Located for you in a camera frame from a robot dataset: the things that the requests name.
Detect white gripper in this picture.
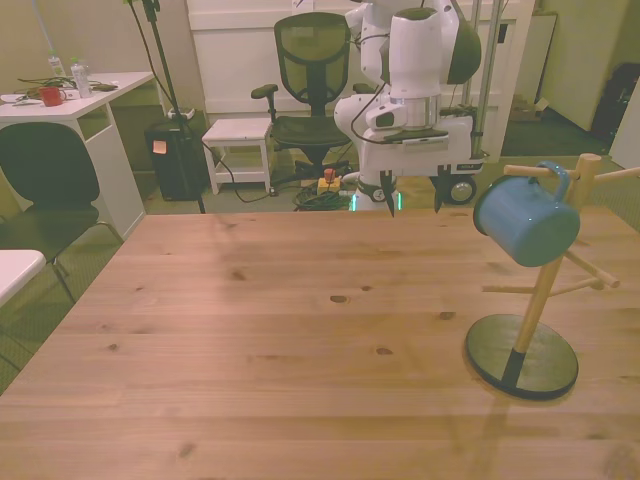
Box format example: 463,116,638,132
360,115,474,219

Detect blue enamel mug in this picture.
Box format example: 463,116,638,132
472,160,582,269

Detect wooden mug tree stand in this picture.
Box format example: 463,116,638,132
465,153,640,400

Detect red mug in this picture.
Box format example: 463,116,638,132
38,85,67,108

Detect white wheeled equipment cart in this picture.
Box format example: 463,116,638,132
439,104,490,206

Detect yellow red emergency stop button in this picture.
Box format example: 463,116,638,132
317,168,342,196

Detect black mesh office chair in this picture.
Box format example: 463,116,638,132
250,12,354,194

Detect white leaning board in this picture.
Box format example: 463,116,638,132
519,10,559,101

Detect small white stool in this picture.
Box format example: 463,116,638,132
201,117,275,196

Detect black computer tower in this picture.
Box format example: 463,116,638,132
144,122,209,202

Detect black tripod stand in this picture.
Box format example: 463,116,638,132
122,0,207,215

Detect white desk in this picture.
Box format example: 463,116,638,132
0,71,156,239

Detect clear plastic bottle green cap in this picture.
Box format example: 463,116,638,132
69,56,93,99

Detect black plastic chair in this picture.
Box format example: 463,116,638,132
0,122,125,306

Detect white table corner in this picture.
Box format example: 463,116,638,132
0,248,46,309

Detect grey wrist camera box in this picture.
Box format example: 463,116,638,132
399,135,449,149

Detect coiled dark cable bundle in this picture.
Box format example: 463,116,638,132
292,187,354,212

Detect aluminium frame poles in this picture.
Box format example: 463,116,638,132
462,0,507,164

